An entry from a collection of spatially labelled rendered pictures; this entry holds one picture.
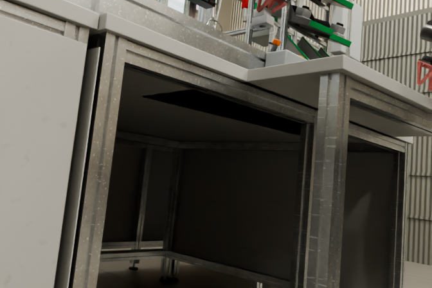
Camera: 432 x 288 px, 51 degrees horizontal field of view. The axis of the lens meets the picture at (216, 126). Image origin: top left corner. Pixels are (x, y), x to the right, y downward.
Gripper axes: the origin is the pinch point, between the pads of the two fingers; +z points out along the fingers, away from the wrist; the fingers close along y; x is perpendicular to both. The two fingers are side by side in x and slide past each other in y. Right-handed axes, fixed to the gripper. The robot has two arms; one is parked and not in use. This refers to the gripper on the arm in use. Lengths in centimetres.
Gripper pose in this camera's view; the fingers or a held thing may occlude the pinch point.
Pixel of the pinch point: (263, 11)
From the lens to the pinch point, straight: 159.2
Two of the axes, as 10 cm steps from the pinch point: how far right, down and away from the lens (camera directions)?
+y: -6.7, -1.7, -7.2
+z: -5.3, 7.9, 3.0
